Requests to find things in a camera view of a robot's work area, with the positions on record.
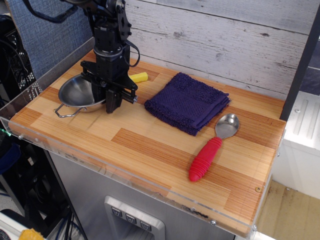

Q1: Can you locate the folded purple cloth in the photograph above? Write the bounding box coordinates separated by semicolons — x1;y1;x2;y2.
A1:
144;72;231;136

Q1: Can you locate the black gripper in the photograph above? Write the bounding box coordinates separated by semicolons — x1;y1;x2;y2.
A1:
80;49;138;114

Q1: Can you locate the black plastic crate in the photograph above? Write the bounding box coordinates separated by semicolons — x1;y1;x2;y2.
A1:
0;14;36;100

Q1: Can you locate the clear acrylic edge guard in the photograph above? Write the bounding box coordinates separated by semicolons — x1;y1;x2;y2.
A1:
0;39;286;240

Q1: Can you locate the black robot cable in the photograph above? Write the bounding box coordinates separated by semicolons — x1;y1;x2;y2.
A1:
24;0;141;68

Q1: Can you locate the spoon with red handle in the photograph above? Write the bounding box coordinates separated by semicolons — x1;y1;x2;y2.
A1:
188;113;240;182

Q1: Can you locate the yellow plastic corn piece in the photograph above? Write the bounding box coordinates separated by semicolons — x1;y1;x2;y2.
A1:
129;72;149;83

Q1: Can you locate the yellow black object bottom left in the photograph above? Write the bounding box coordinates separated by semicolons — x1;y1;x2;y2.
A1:
0;227;45;240

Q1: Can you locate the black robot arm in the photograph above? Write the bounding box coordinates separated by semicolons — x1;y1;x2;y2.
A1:
69;0;138;114

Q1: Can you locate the grey dispenser button panel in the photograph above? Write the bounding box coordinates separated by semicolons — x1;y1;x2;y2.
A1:
104;195;166;240

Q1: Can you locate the steel pot with two handles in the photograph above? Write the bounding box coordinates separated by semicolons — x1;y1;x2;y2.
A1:
54;74;106;118

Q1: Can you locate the dark right upright post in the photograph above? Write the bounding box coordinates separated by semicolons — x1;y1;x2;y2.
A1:
279;6;320;121

